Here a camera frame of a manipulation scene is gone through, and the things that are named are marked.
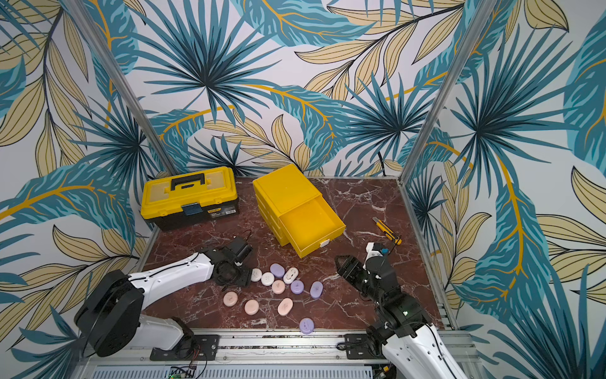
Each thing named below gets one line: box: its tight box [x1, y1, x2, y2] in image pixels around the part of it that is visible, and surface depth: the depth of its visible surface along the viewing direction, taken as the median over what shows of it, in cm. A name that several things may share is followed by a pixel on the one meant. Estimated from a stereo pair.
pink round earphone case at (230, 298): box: [222, 290, 239, 308], surface depth 83 cm
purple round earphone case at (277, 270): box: [269, 262, 286, 278], surface depth 90 cm
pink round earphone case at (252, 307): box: [243, 299, 260, 316], surface depth 81 cm
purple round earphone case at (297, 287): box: [290, 279, 305, 295], surface depth 86 cm
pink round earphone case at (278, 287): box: [271, 279, 286, 295], surface depth 86 cm
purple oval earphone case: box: [309, 280, 324, 300], surface depth 85 cm
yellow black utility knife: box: [372, 217, 403, 246], surface depth 102 cm
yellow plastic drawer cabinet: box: [252, 163, 344, 259], surface depth 87 cm
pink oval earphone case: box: [277, 297, 294, 316], surface depth 81 cm
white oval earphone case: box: [282, 266, 300, 285], surface depth 88 cm
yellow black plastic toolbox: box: [140, 165, 240, 232], surface depth 94 cm
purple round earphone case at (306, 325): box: [299, 317, 315, 334], surface depth 78 cm
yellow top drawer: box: [278, 195, 346, 259], surface depth 85 cm
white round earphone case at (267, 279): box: [260, 271, 275, 286], surface depth 88 cm
